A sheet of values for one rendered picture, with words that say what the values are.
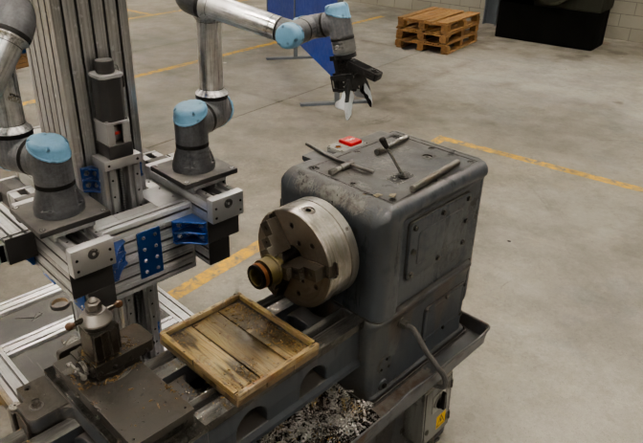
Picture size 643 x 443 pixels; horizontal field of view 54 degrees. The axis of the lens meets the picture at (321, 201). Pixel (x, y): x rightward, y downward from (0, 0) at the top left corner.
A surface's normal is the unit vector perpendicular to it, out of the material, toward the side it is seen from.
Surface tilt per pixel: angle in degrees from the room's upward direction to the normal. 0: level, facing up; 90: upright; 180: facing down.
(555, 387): 0
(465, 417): 0
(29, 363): 0
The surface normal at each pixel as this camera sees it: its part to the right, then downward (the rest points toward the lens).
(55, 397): 0.03, -0.90
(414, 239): 0.72, 0.33
